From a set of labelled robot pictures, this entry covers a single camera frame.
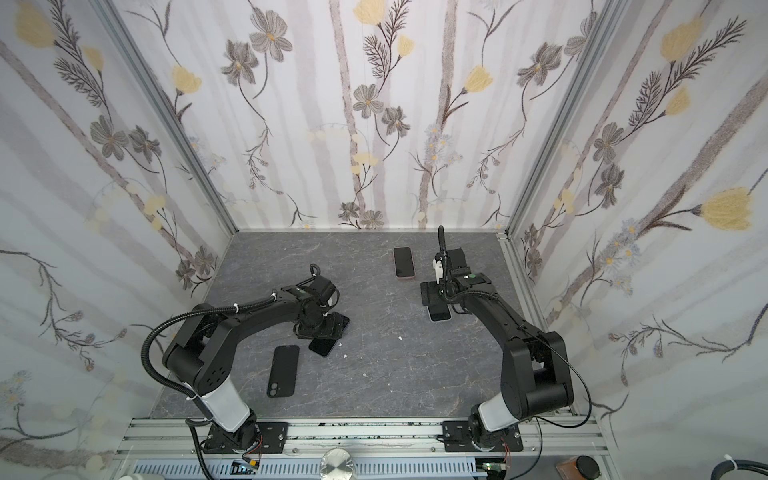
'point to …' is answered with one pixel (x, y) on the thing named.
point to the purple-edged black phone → (404, 263)
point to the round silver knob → (336, 464)
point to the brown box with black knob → (578, 467)
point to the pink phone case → (412, 255)
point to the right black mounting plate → (457, 439)
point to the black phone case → (283, 372)
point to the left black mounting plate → (272, 439)
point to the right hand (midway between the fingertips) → (431, 286)
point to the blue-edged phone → (321, 345)
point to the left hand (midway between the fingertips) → (328, 329)
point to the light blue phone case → (440, 321)
